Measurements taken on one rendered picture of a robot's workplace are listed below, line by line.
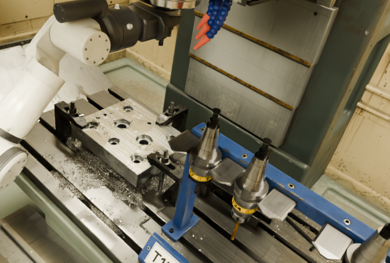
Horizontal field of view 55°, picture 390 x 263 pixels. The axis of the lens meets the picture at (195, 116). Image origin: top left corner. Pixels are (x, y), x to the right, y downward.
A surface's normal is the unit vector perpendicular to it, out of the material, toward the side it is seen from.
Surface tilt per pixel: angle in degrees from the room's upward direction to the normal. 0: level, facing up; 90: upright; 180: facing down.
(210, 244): 0
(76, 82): 24
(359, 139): 90
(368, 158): 90
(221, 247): 0
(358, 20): 90
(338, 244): 0
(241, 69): 91
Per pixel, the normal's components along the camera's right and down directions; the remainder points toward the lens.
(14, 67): 0.46, -0.54
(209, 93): -0.64, 0.34
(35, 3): 0.76, 0.47
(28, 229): 0.07, -0.86
